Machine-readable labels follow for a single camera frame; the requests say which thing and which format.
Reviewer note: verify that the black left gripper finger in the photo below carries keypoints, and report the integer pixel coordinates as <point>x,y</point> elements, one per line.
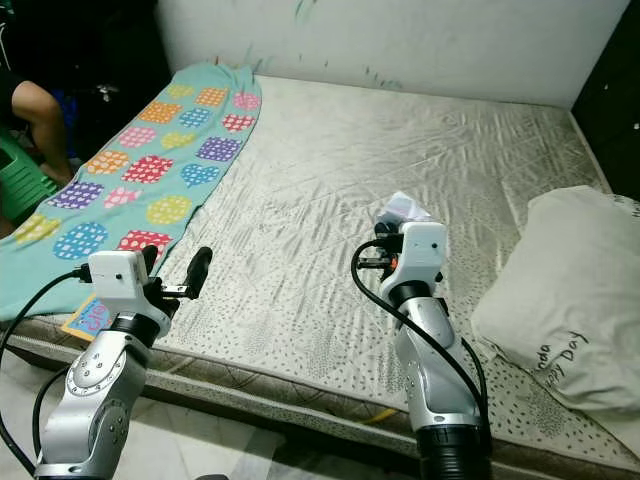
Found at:
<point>150,256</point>
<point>199,268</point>

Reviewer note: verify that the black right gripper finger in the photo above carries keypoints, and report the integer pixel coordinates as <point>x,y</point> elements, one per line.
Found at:
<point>390,231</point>

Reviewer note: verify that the blue children's board book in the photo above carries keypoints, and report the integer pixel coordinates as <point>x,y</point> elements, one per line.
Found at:
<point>88,320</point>

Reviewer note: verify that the white quilted mattress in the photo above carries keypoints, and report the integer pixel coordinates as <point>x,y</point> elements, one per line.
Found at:
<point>360,200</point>

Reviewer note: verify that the teal blanket with colourful patches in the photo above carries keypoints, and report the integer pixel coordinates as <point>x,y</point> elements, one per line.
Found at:
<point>150,200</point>

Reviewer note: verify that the green plastic stool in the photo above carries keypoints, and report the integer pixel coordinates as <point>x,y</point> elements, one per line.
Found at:
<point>25,190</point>

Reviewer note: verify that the person in black shirt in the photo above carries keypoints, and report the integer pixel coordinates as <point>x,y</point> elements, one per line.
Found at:
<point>45,120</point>

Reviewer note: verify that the white pillow with lettering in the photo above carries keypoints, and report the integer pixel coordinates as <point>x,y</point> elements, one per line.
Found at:
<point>560,290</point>

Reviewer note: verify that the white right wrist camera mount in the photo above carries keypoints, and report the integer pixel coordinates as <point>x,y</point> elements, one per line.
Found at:
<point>425,245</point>

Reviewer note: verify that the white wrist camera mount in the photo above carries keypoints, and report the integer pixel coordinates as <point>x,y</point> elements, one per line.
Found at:
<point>115,275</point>
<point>425,245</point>

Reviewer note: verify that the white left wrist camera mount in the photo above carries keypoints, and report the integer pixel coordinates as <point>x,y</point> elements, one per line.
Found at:
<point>115,275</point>

